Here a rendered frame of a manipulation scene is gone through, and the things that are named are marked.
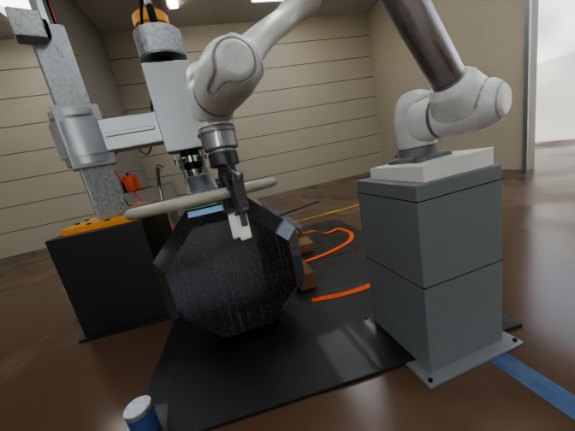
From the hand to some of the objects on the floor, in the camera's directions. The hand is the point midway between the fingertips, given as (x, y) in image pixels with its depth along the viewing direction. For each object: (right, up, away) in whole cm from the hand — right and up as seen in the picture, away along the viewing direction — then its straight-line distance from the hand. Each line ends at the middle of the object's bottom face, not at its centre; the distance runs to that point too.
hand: (240, 227), depth 71 cm
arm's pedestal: (+85, -55, +61) cm, 118 cm away
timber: (+25, -48, +134) cm, 144 cm away
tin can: (-44, -85, +36) cm, 102 cm away
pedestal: (-105, -72, +147) cm, 195 cm away
